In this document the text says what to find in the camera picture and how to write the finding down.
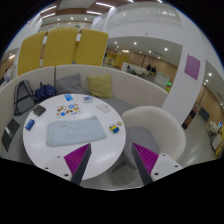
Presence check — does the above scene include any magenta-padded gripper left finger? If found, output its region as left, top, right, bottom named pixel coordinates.
left=64, top=143, right=92, bottom=185

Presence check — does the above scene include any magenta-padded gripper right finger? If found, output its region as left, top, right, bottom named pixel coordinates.
left=132, top=143, right=159, bottom=185

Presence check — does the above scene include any light blue towel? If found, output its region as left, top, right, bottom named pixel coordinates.
left=46, top=116, right=106, bottom=147

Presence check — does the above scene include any white armchair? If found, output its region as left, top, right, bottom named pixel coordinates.
left=122, top=106, right=186, bottom=171

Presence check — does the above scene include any round white table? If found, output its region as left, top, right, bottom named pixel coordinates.
left=23, top=94, right=126, bottom=179

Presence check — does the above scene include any blue yellow toy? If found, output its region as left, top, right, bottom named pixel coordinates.
left=109, top=124, right=119, bottom=133

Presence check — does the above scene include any colourful sticker sheet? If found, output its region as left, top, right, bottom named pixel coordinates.
left=56, top=104, right=81, bottom=118

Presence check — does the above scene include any blue can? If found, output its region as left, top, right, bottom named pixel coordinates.
left=25, top=119, right=35, bottom=131

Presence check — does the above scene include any white remote box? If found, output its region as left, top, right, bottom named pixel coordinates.
left=96, top=103, right=111, bottom=112

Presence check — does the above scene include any black wallet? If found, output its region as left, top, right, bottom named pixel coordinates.
left=33, top=105, right=46, bottom=116

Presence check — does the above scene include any small blue white box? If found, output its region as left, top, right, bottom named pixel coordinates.
left=83, top=96, right=93, bottom=102

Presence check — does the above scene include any blue card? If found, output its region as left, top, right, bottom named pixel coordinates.
left=64, top=94, right=74, bottom=101

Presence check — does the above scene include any curved white sofa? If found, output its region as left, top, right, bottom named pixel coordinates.
left=0, top=64, right=168, bottom=157

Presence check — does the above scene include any black laptop on sofa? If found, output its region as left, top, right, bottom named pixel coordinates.
left=1, top=119, right=20, bottom=152

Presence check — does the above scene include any grey cushion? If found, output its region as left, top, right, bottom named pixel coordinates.
left=56, top=73, right=84, bottom=95

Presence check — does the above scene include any dark blue bag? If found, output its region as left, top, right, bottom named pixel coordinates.
left=35, top=83, right=56, bottom=101

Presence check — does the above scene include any black grey backpack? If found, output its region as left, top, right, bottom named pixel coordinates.
left=14, top=80, right=37, bottom=116

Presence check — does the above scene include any yellow cushion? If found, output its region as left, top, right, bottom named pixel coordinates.
left=87, top=74, right=112, bottom=98

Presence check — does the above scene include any right yellow panel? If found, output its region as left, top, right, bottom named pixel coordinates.
left=75, top=28, right=108, bottom=66

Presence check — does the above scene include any yellow panel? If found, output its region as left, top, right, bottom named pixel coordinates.
left=75, top=28, right=108, bottom=66
left=43, top=27, right=78, bottom=67
left=17, top=31, right=47, bottom=76

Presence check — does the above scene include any middle yellow panel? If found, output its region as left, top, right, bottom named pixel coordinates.
left=43, top=27, right=78, bottom=67

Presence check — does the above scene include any left yellow panel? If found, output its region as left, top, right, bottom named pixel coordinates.
left=17, top=31, right=47, bottom=76

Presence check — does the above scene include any pink wall poster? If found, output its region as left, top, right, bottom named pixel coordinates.
left=184, top=55, right=200, bottom=80

